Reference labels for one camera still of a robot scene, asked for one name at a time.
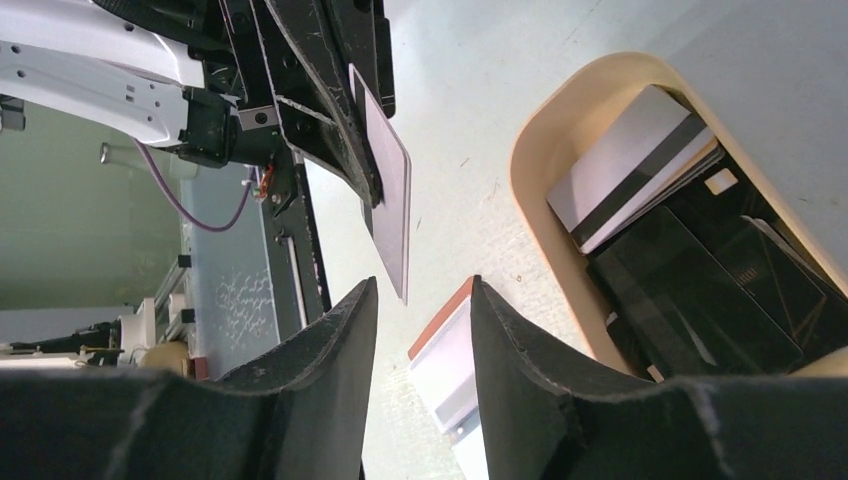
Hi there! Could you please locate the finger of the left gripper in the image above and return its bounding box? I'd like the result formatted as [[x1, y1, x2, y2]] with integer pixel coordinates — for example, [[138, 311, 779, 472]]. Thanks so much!
[[324, 0, 396, 119], [261, 0, 382, 207]]

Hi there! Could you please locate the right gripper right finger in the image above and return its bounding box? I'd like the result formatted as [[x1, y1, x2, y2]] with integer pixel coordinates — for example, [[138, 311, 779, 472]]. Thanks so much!
[[470, 277, 847, 479]]

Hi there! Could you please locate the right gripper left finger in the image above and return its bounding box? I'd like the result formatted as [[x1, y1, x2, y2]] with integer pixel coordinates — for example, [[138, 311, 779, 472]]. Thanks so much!
[[1, 277, 378, 479]]

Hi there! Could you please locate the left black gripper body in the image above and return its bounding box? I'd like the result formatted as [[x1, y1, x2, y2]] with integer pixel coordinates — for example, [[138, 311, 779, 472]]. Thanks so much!
[[97, 1, 289, 168]]

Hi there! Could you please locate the brown leather card holder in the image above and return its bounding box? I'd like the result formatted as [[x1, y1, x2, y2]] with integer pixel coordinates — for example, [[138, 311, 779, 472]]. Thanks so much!
[[407, 277, 489, 479]]

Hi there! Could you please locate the white card black stripe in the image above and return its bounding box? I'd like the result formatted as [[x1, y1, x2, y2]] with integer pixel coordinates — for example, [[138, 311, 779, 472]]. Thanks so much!
[[349, 64, 412, 304]]

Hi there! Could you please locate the beige oval card tray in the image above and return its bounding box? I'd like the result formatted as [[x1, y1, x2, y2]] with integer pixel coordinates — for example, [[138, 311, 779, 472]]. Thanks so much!
[[510, 52, 847, 374]]

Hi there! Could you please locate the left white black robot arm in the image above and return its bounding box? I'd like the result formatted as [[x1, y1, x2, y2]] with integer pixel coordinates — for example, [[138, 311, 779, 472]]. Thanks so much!
[[1, 1, 395, 206]]

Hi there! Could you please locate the black gold lined card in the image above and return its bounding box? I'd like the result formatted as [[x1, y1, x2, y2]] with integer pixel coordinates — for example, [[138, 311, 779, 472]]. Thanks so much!
[[714, 216, 847, 363]]

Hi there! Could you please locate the white striped card in tray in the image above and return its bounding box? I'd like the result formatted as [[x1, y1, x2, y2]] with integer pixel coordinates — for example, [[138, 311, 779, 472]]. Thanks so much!
[[547, 85, 718, 254]]

